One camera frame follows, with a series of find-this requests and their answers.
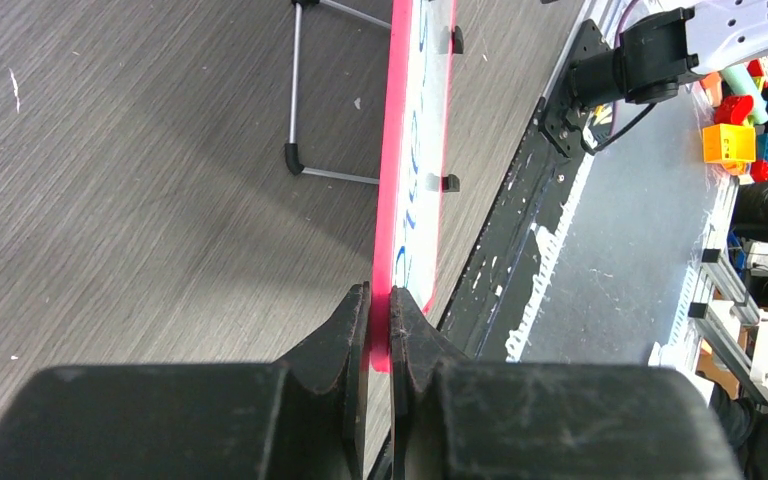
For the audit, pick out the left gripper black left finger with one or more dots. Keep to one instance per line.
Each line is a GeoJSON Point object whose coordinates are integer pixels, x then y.
{"type": "Point", "coordinates": [301, 416]}

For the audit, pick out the metal wire board stand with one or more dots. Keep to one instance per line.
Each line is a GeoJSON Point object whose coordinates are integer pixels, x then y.
{"type": "Point", "coordinates": [337, 87]}

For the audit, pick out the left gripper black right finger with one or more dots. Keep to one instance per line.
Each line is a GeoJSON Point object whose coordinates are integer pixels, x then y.
{"type": "Point", "coordinates": [458, 418]}

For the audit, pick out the white whiteboard pink rim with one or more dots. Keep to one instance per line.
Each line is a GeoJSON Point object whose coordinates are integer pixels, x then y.
{"type": "Point", "coordinates": [408, 216]}

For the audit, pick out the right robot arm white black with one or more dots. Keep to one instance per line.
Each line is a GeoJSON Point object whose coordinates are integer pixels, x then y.
{"type": "Point", "coordinates": [664, 51]}

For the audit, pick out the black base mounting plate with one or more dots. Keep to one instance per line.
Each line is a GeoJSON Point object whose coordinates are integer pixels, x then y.
{"type": "Point", "coordinates": [497, 299]}

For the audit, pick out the black board stop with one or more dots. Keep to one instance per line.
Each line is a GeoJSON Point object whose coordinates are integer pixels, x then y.
{"type": "Point", "coordinates": [450, 183]}
{"type": "Point", "coordinates": [457, 41]}

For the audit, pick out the red toy block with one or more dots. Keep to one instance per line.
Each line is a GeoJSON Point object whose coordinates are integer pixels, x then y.
{"type": "Point", "coordinates": [734, 110]}

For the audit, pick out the black board stop left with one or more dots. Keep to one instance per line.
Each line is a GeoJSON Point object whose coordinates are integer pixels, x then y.
{"type": "Point", "coordinates": [450, 183]}

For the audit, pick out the black board stop right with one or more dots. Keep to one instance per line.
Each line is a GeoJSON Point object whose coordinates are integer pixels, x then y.
{"type": "Point", "coordinates": [457, 41]}

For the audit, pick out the yellow toy block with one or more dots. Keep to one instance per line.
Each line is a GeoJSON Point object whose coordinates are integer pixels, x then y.
{"type": "Point", "coordinates": [727, 143]}

